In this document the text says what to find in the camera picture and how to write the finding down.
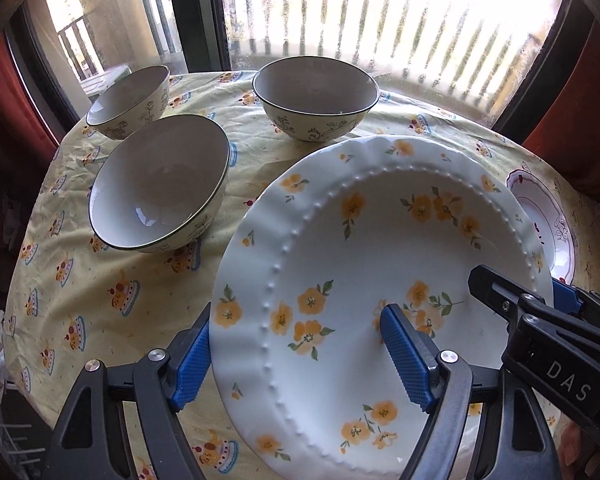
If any white plate with yellow flowers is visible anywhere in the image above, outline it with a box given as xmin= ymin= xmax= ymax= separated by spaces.
xmin=210 ymin=135 xmax=556 ymax=466

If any yellow printed tablecloth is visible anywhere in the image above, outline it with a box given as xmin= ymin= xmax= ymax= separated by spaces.
xmin=2 ymin=69 xmax=600 ymax=480

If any white plate with red pattern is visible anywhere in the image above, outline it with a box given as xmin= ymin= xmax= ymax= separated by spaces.
xmin=505 ymin=169 xmax=578 ymax=283

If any cream floral bowl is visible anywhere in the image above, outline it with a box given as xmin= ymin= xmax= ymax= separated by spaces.
xmin=86 ymin=64 xmax=171 ymax=141
xmin=88 ymin=114 xmax=231 ymax=254
xmin=252 ymin=56 xmax=381 ymax=144

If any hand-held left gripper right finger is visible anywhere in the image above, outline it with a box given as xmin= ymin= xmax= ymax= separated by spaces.
xmin=380 ymin=302 xmax=563 ymax=480

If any red curtain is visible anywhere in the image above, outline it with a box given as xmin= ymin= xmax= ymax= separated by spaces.
xmin=522 ymin=25 xmax=600 ymax=191
xmin=0 ymin=30 xmax=61 ymax=161

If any dark window frame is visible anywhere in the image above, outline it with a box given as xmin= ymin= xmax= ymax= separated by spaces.
xmin=5 ymin=0 xmax=596 ymax=136

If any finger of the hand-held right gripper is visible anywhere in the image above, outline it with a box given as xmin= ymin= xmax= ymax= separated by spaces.
xmin=467 ymin=265 xmax=554 ymax=334
xmin=551 ymin=279 xmax=600 ymax=347

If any balcony railing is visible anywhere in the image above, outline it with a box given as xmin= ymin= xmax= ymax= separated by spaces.
xmin=55 ymin=0 xmax=556 ymax=106

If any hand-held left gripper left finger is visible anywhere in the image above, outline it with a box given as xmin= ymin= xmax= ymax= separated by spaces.
xmin=45 ymin=302 xmax=213 ymax=480

